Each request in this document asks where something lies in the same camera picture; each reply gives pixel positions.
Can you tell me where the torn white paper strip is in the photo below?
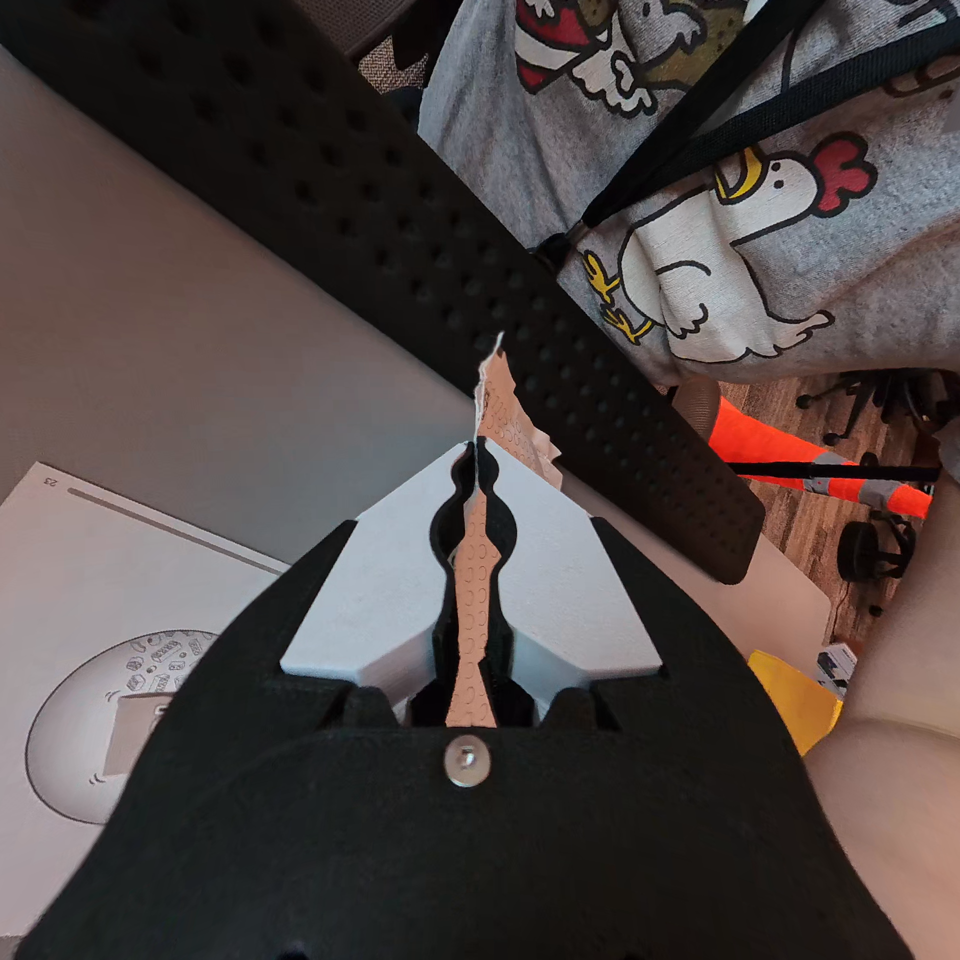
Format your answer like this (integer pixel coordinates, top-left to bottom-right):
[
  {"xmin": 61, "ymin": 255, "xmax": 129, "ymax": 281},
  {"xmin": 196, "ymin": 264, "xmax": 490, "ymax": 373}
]
[{"xmin": 446, "ymin": 332, "xmax": 564, "ymax": 729}]

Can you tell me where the grey desk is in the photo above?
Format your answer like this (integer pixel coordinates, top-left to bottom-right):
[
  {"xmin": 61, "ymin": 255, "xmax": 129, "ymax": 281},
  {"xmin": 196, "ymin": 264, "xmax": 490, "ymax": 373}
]
[{"xmin": 0, "ymin": 45, "xmax": 832, "ymax": 665}]

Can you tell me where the yellow plastic bin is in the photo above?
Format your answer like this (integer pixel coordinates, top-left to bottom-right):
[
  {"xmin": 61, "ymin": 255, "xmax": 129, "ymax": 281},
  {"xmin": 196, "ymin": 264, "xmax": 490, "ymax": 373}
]
[{"xmin": 746, "ymin": 648, "xmax": 845, "ymax": 755}]

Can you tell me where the black lanyard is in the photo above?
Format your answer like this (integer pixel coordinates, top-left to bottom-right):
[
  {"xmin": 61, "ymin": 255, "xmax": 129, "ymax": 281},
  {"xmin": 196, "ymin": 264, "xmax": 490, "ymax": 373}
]
[{"xmin": 536, "ymin": 0, "xmax": 960, "ymax": 273}]

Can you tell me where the white laminated tag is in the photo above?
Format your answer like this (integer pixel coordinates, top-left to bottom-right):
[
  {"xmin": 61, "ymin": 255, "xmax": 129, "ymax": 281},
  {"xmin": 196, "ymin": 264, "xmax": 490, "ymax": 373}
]
[{"xmin": 813, "ymin": 641, "xmax": 860, "ymax": 699}]

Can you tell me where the black office chair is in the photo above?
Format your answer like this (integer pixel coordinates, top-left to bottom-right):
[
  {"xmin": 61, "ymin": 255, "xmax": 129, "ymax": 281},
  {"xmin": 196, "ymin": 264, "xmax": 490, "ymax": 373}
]
[{"xmin": 795, "ymin": 371, "xmax": 939, "ymax": 582}]

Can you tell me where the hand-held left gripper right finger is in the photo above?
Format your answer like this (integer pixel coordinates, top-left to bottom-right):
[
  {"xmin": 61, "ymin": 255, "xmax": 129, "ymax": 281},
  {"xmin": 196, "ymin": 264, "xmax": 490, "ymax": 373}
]
[{"xmin": 474, "ymin": 437, "xmax": 666, "ymax": 725}]

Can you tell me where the white instruction booklet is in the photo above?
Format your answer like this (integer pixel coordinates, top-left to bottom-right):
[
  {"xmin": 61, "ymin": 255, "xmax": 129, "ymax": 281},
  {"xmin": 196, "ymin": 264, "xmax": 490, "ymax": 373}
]
[{"xmin": 0, "ymin": 461, "xmax": 294, "ymax": 939}]

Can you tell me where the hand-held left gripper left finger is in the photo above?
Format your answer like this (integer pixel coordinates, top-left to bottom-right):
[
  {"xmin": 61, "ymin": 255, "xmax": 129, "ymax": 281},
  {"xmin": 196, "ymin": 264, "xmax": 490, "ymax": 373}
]
[{"xmin": 281, "ymin": 441, "xmax": 481, "ymax": 725}]

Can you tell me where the person's right forearm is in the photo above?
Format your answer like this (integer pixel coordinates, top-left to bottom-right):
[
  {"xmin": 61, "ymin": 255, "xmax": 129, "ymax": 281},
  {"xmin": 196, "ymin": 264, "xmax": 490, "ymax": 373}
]
[{"xmin": 804, "ymin": 442, "xmax": 960, "ymax": 960}]

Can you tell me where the black perforated chair armrest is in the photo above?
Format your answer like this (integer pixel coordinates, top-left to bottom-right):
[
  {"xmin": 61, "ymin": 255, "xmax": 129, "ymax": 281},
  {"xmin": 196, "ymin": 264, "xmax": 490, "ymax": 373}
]
[{"xmin": 0, "ymin": 0, "xmax": 766, "ymax": 586}]

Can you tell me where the orange traffic cone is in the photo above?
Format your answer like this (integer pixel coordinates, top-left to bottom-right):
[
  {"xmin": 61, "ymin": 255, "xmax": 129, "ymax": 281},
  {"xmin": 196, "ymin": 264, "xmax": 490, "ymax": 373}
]
[{"xmin": 708, "ymin": 397, "xmax": 935, "ymax": 519}]

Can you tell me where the grey chicken print shirt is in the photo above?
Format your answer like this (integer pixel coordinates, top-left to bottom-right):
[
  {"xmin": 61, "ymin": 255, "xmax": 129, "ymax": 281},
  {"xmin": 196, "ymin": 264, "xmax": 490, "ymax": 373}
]
[{"xmin": 416, "ymin": 0, "xmax": 960, "ymax": 387}]

